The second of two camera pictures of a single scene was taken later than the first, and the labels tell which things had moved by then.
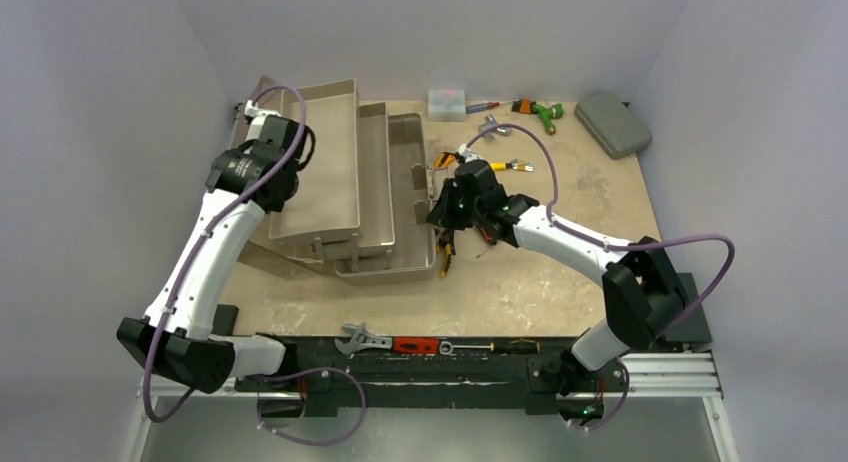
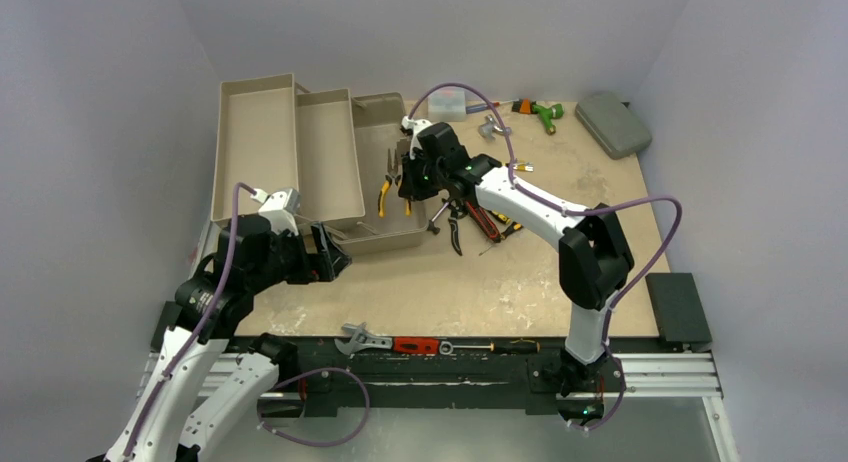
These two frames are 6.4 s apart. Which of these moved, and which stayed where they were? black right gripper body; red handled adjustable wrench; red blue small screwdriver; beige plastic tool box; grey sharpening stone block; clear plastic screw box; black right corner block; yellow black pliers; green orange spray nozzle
Moved: yellow black pliers; black right gripper body; beige plastic tool box
Stayed: red blue small screwdriver; red handled adjustable wrench; grey sharpening stone block; black right corner block; green orange spray nozzle; clear plastic screw box
